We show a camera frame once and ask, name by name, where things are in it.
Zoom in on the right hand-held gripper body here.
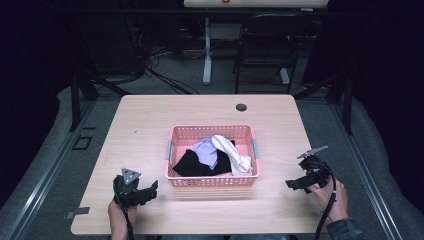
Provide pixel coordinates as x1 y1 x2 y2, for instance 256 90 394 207
297 145 334 190

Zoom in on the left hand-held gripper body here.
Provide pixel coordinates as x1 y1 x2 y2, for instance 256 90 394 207
112 167 150 208

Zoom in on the black cloth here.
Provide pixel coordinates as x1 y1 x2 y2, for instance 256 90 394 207
172 139 236 178

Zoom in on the pink plastic basket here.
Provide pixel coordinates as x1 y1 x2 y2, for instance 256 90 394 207
165 124 261 188

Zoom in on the lavender cloth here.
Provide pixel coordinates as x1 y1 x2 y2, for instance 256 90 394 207
193 137 220 171

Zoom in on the white cloth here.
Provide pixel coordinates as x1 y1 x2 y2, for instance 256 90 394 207
211 134 254 177

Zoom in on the person's left hand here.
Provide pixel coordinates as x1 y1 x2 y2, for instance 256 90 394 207
107 199 139 232

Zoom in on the person's right hand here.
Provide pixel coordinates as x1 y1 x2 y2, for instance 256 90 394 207
306 179 350 223

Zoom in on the grey floor tape strip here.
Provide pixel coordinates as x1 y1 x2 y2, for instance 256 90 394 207
64 206 91 221

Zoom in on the black floor tape rectangle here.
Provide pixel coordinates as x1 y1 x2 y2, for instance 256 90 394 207
72 126 97 151

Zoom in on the black metal stand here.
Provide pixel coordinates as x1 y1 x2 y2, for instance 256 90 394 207
68 33 133 132
293 33 355 136

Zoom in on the black folding chair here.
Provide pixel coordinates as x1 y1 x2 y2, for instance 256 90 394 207
232 12 316 95

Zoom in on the white background desk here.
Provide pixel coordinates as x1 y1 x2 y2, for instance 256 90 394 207
183 0 330 86

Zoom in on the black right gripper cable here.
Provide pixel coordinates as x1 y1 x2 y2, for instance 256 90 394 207
313 161 338 240

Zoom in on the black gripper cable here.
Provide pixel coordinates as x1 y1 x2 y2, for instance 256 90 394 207
113 194 135 240
313 161 338 240

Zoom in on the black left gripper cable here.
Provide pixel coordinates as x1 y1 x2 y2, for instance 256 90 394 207
113 194 135 240

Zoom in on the aluminium floor rail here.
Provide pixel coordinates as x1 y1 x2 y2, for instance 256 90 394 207
328 98 404 240
3 99 98 240

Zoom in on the bundle of floor cables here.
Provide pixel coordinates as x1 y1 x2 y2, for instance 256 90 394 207
124 16 203 96

